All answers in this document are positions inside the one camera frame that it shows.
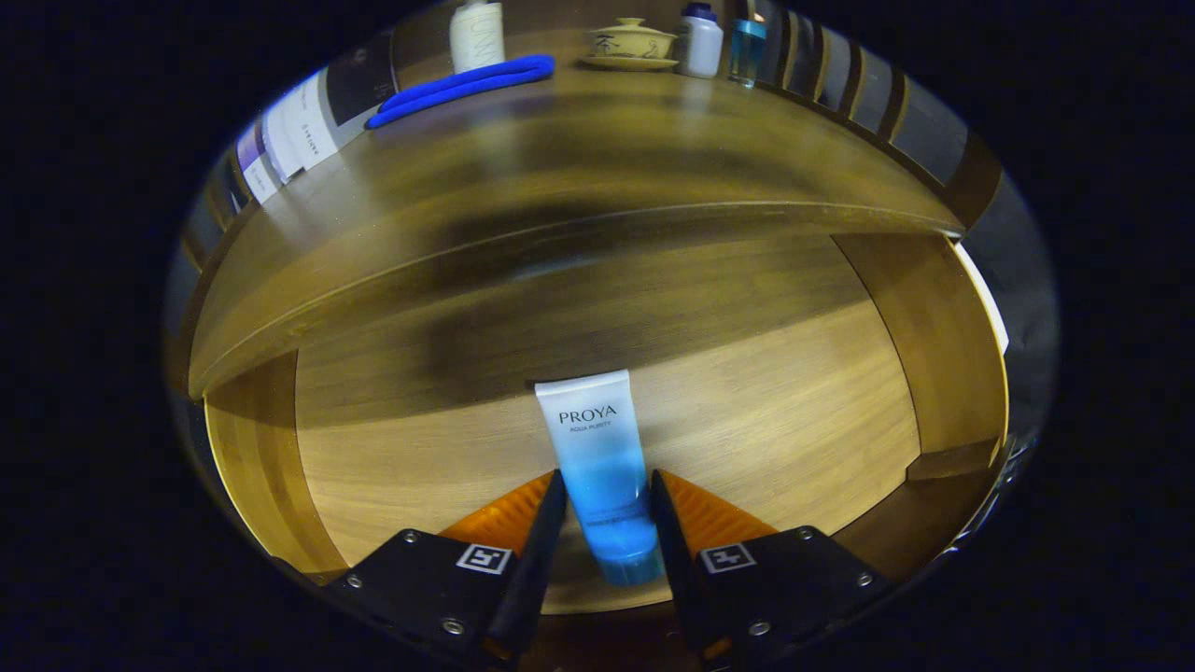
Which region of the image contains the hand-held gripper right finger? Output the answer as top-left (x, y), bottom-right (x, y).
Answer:
top-left (650, 469), bottom-right (895, 671)

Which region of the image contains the wooden cabinet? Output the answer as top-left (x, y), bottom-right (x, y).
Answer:
top-left (168, 0), bottom-right (1019, 402)

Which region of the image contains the thin white book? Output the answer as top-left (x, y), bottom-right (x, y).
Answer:
top-left (261, 98), bottom-right (309, 183)

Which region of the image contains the black backdrop cloth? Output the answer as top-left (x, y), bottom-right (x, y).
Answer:
top-left (957, 173), bottom-right (1062, 449)

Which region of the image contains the folded blue cloth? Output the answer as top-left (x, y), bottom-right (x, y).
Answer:
top-left (366, 54), bottom-right (556, 131)

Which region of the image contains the white pump bottle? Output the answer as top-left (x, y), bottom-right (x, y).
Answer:
top-left (449, 0), bottom-right (507, 74)

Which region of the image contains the thick white and black book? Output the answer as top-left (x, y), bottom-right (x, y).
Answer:
top-left (285, 33), bottom-right (398, 169)

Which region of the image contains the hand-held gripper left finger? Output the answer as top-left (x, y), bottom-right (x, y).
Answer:
top-left (327, 469), bottom-right (569, 668)

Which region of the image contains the yellow lidded tea cup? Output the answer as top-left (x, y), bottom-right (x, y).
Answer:
top-left (581, 17), bottom-right (680, 72)

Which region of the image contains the white bottle with blue cap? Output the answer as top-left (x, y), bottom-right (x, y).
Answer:
top-left (680, 2), bottom-right (724, 78)

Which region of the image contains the wooden drawer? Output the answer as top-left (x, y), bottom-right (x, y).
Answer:
top-left (201, 229), bottom-right (1014, 654)

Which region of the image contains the wooden countertop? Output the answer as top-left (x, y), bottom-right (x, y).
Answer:
top-left (187, 28), bottom-right (967, 400)

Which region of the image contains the clear blue bottle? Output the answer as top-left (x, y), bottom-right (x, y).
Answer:
top-left (728, 17), bottom-right (768, 88)

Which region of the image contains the blue and white tube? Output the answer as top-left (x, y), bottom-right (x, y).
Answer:
top-left (534, 370), bottom-right (666, 587)

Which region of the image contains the purple book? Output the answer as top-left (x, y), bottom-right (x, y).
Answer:
top-left (233, 121), bottom-right (281, 204)

